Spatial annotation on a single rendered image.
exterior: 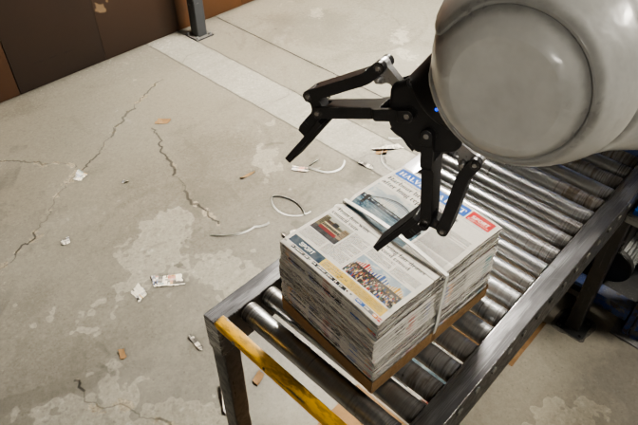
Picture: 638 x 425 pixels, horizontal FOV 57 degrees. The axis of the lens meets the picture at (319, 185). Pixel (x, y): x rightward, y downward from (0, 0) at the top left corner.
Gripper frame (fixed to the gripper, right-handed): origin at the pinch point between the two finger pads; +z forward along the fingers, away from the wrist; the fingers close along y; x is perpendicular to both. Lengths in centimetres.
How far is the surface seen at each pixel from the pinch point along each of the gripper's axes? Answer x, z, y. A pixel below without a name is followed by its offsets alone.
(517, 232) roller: -84, 42, -43
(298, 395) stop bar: -16, 61, -24
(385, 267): -35, 37, -18
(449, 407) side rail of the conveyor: -29, 47, -47
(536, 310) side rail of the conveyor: -62, 38, -53
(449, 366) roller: -38, 48, -44
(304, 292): -29, 53, -11
